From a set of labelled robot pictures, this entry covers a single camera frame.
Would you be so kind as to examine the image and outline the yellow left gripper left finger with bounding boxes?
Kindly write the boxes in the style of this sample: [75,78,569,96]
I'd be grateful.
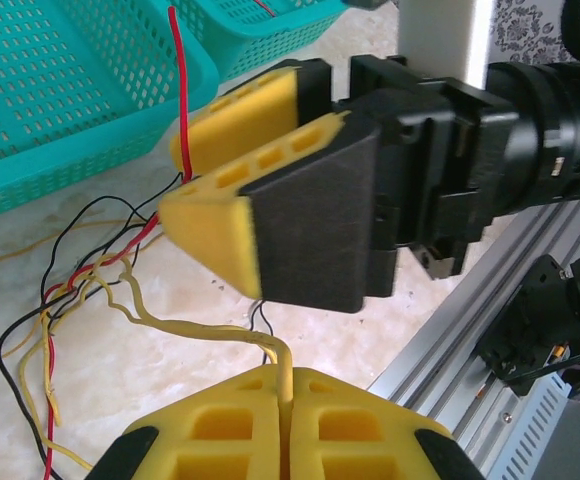
[83,364,291,480]

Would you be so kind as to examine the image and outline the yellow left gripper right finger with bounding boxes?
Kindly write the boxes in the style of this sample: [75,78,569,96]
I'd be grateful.
[289,367,486,480]

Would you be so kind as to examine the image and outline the thick pale yellow cable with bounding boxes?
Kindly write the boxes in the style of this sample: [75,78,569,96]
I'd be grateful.
[92,252,296,416]

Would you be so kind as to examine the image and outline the teal plastic basket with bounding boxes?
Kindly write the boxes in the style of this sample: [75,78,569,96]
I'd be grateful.
[167,0,351,81]
[0,0,221,226]

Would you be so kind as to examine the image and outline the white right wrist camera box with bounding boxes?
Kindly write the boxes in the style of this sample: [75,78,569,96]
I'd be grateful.
[398,0,496,94]

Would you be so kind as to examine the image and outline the aluminium mounting rail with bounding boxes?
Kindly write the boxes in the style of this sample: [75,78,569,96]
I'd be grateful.
[367,197,580,480]

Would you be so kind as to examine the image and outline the white slotted cable duct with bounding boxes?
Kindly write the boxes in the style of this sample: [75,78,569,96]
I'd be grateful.
[489,372,574,480]

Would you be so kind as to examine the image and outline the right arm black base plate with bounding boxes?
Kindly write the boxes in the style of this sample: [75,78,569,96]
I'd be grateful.
[479,252,580,401]

